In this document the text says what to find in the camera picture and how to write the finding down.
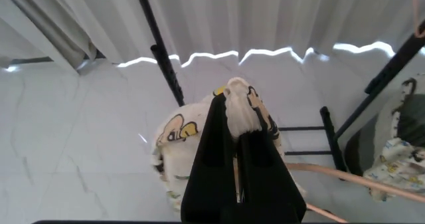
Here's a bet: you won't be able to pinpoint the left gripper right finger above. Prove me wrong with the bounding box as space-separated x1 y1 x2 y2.
238 130 307 222

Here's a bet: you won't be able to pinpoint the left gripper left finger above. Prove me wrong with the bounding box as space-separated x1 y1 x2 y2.
181 92 239 222

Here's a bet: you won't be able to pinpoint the cream printed garment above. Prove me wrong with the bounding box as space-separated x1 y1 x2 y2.
363 137 425 201
151 76 306 211

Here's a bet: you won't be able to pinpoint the black clothes rack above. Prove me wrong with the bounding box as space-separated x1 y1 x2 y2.
132 0 425 181

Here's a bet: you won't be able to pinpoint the white laundry basket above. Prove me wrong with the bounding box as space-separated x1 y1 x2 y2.
344 73 425 185

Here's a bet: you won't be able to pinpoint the white curtain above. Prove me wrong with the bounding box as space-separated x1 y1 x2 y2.
0 0 425 68

